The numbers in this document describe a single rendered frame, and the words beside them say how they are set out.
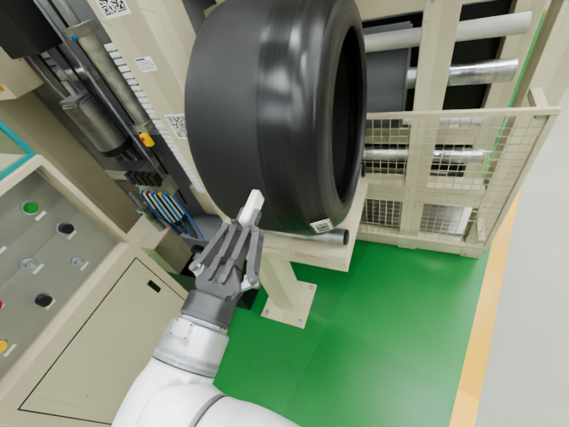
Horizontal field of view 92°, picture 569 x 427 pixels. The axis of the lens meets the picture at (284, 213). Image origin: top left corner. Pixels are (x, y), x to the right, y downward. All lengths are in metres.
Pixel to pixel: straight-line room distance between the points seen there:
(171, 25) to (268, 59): 0.32
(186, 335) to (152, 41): 0.58
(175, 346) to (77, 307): 0.69
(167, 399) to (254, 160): 0.35
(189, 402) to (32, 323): 0.75
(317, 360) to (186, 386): 1.23
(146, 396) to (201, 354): 0.07
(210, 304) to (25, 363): 0.74
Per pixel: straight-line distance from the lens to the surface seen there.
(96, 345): 1.16
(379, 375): 1.56
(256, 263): 0.44
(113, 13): 0.77
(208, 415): 0.38
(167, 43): 0.74
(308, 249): 0.82
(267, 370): 1.64
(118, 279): 1.12
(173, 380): 0.41
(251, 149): 0.48
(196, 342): 0.41
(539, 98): 1.18
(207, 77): 0.54
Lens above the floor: 1.53
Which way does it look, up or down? 46 degrees down
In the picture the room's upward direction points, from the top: 19 degrees counter-clockwise
